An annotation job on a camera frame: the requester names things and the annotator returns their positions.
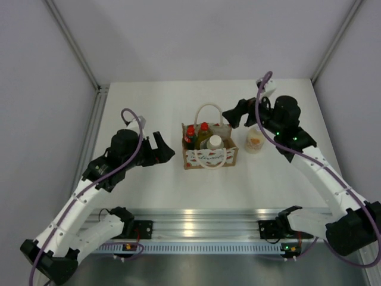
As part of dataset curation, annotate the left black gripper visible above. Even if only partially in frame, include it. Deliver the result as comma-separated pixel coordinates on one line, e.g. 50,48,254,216
123,131,174,170

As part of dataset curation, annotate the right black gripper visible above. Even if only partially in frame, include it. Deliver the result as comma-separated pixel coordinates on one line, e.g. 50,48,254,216
222,92,282,136

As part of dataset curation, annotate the cream pump lotion bottle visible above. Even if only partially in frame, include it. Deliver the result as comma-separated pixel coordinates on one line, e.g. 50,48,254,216
245,128,266,154

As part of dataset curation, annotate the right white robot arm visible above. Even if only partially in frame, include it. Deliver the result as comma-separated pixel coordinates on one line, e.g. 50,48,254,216
222,95,380,256

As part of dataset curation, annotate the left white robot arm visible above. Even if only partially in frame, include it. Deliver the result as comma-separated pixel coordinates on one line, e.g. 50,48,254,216
20,129,175,285

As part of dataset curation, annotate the burlap watermelon canvas bag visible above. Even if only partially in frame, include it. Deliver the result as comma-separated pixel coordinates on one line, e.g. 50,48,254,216
182,102,239,170

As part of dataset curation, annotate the yellow red-capped bottle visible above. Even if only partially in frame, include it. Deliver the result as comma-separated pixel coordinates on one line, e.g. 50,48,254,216
195,122,213,150

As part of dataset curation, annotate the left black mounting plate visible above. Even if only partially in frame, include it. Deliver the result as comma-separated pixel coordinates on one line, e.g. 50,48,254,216
131,220,154,241

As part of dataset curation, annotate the black mounting plate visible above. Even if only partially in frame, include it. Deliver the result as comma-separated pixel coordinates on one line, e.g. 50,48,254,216
131,220,154,241
258,220,283,240

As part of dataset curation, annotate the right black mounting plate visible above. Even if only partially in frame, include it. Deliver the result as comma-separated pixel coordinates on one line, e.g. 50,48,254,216
258,220,283,240

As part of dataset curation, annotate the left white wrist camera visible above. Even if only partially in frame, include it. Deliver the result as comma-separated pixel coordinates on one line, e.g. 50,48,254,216
126,116,147,139

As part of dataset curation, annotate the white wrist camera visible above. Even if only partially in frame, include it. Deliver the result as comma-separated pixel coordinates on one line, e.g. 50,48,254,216
126,116,147,139
260,79,277,98

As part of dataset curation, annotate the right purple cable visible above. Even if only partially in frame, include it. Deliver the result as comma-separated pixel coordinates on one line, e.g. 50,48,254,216
255,70,381,269

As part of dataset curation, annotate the purple cable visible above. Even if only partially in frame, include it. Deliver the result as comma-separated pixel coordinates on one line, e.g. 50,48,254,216
255,70,381,269
29,108,146,286

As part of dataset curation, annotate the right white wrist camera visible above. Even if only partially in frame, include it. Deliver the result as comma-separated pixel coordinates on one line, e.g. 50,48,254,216
260,79,277,98

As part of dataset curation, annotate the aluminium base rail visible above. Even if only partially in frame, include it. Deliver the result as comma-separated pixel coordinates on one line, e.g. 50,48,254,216
79,207,278,243

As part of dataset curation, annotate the left aluminium frame post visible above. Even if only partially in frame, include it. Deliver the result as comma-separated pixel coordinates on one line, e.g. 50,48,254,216
42,1,110,191

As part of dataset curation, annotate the aluminium frame post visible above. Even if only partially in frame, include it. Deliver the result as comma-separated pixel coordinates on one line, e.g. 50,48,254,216
42,1,110,191
310,0,366,85

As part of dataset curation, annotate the white slotted cable duct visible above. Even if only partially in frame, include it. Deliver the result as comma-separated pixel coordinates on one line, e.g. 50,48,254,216
95,242,301,255

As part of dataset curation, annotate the right aluminium frame post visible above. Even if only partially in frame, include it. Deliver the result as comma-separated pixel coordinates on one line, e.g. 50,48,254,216
310,0,366,85

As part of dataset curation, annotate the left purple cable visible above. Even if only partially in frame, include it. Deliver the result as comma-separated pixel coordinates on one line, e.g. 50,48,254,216
29,108,146,286

